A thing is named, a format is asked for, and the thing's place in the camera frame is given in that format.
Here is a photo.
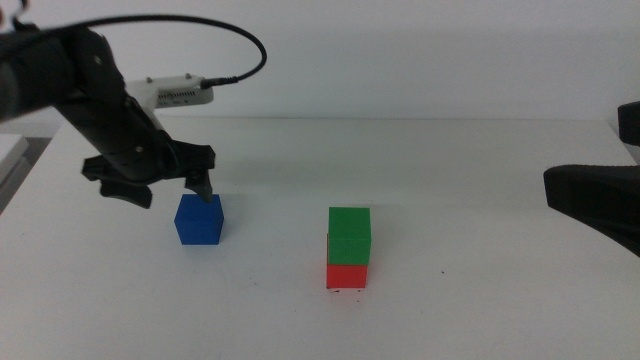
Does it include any blue cube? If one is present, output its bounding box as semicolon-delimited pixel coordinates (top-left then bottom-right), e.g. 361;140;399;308
173;193;225;246

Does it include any green cube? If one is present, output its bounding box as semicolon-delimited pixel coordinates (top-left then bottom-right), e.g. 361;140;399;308
327;206;372;266

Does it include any red cube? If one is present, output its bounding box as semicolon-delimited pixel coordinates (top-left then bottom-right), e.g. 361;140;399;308
325;248;369;290

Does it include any white side shelf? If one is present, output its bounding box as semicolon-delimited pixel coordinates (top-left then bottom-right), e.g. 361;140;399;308
0;133;30;187

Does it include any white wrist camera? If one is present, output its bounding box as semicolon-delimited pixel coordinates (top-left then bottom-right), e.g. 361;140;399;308
124;73;215;132

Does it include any black braided camera cable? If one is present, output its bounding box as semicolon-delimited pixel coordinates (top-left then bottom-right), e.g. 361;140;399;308
9;13;268;90

